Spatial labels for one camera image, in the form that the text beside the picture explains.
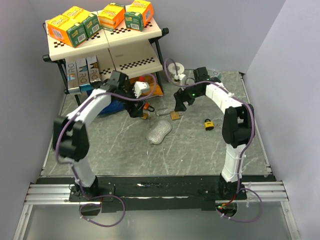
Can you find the yellow honey dijon chip bag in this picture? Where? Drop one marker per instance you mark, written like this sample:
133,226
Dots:
152,81

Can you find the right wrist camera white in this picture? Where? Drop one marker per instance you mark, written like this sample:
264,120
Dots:
180,79

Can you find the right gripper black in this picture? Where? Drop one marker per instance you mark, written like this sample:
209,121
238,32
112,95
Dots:
181,96

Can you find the silver RO box left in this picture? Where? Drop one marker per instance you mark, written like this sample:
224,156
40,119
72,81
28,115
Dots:
72,78

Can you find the orange sponge box front left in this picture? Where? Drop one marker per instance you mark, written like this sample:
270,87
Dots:
67,30

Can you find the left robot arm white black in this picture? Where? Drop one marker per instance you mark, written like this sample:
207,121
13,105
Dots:
70,137

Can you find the silver glitter sponge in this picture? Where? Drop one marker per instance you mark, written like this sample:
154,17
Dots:
158,132

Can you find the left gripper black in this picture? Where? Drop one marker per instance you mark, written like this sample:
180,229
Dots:
134,111

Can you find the toilet paper roll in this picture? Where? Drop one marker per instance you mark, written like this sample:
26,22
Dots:
175,69

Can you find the blue RO box middle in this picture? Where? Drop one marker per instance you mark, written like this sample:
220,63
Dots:
83,75

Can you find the yellow green sponge box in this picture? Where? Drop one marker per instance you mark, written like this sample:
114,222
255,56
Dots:
89,20

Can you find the teal RO box on table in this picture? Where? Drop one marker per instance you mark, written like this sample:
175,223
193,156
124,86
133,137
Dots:
215,74

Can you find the small brass padlock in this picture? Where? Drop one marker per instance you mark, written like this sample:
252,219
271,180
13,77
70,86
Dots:
145,116

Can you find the blue Doritos chip bag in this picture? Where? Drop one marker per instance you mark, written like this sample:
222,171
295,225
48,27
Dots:
114,107

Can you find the orange green sponge box right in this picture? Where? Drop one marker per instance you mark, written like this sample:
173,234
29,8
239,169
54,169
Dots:
138,15

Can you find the orange black padlock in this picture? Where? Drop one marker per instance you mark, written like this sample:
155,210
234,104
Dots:
148,107

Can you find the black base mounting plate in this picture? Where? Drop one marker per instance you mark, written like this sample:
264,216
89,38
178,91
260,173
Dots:
145,193

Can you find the large brass padlock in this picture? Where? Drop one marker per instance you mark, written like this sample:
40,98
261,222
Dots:
174,115

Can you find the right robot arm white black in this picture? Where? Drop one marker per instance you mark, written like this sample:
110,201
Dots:
238,127

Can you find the dark RO box right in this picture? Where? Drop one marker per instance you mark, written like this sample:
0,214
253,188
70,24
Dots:
94,71

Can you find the white two-tier shelf rack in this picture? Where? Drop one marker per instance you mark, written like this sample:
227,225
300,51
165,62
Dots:
132,52

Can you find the orange sponge box open window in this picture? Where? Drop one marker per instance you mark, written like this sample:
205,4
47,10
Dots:
112,15

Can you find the yellow padlock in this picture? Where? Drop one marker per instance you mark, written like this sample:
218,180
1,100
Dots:
208,125

